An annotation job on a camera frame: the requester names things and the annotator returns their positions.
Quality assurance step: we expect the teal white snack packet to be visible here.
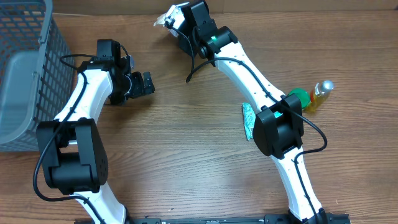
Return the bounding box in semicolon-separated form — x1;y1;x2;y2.
242;102;256;141

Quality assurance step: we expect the green lid white jar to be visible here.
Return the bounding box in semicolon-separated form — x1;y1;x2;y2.
289;88;311;110

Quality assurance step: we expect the yellow juice bottle silver cap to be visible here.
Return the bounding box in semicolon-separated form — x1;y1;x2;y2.
304;80;334;113

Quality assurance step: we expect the brown white snack packet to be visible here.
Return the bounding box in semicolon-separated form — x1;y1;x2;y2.
154;14;170;27

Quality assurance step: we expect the teal white tissue pack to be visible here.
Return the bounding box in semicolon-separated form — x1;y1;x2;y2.
274;111;283;118

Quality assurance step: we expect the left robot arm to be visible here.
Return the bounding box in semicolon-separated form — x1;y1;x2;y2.
32;39;155;223

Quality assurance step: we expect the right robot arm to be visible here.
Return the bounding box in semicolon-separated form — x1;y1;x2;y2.
156;1;329;223

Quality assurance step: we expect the white barcode scanner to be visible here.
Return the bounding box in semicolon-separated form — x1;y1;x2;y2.
164;2;189;37

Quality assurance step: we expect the grey plastic mesh basket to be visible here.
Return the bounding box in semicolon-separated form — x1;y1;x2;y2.
1;0;74;152

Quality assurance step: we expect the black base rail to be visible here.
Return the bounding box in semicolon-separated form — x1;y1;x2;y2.
74;213;351;224

